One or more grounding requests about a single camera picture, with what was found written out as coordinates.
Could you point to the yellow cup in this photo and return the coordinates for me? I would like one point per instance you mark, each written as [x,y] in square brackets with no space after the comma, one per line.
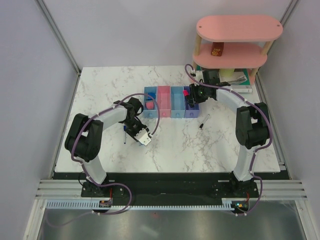
[226,72]

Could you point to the light blue drawer bin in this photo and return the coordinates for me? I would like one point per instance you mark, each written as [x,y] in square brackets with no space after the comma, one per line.
[150,113]

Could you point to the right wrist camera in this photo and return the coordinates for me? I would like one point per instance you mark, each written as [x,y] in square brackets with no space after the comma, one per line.
[199,76]

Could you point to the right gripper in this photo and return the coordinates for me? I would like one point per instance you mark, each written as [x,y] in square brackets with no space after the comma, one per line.
[193,99]

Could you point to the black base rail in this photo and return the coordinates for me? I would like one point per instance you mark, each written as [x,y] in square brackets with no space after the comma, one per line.
[211,185]

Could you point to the green book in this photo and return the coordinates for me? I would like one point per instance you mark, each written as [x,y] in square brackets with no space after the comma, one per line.
[239,81]

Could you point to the blue white eraser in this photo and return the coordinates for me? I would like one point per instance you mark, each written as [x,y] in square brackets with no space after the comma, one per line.
[151,95]

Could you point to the purple drawer bin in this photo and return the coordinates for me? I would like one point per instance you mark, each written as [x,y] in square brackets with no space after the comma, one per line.
[191,112]

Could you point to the pink three-tier shelf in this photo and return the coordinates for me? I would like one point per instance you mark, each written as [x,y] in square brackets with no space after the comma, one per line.
[247,40]

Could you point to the white cable duct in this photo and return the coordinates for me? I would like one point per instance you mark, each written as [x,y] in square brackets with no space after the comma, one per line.
[99,205]

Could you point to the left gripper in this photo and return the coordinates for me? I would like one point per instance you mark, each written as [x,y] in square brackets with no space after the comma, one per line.
[141,126]

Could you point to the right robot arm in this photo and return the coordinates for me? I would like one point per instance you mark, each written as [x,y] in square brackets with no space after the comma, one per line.
[252,127]

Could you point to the blue white pen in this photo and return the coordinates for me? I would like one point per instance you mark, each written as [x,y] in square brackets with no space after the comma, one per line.
[125,134]

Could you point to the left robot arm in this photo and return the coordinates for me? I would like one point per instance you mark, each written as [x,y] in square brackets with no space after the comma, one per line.
[84,138]

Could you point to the red small box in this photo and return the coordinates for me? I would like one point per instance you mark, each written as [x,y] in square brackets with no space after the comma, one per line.
[217,49]

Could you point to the aluminium frame rail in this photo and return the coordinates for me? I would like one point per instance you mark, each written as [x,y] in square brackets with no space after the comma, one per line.
[71,190]

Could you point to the pink drawer bin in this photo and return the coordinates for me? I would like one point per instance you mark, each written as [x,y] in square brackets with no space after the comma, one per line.
[164,100]

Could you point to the pink eraser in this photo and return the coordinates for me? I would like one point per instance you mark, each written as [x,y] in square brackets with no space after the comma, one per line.
[150,105]

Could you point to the black pen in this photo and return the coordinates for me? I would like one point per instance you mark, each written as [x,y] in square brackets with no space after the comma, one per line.
[204,121]

